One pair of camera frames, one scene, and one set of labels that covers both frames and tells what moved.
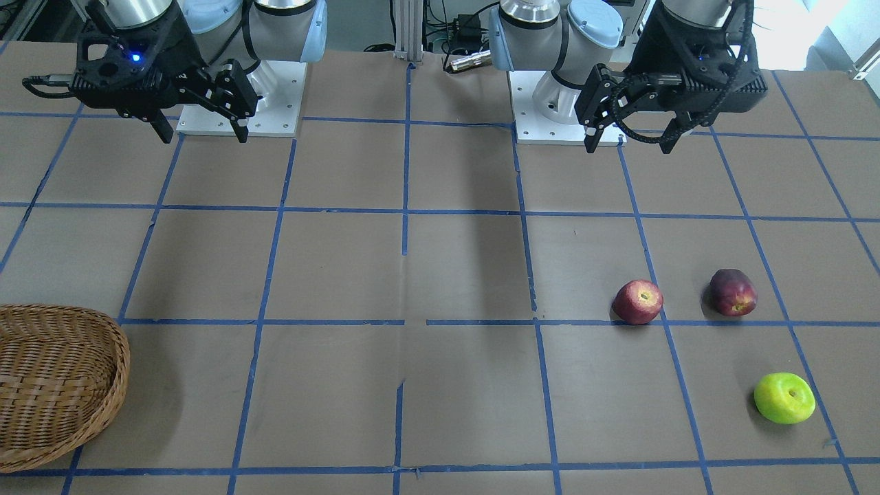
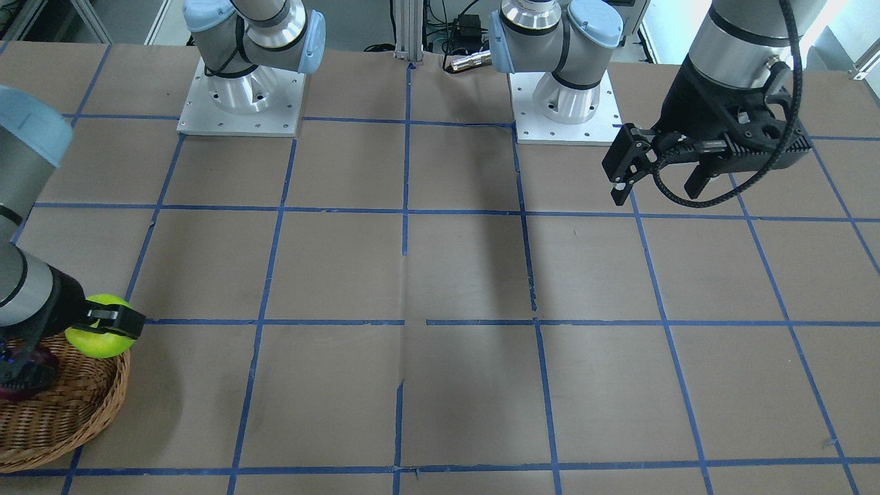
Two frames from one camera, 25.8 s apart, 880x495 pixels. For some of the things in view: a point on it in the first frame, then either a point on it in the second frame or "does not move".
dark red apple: x=731 y=292 → x=42 y=357
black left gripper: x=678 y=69 → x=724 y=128
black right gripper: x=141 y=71 → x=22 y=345
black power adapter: x=465 y=33 does not move
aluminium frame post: x=409 y=30 does not move
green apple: x=784 y=398 → x=93 y=342
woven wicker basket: x=63 y=375 does not move
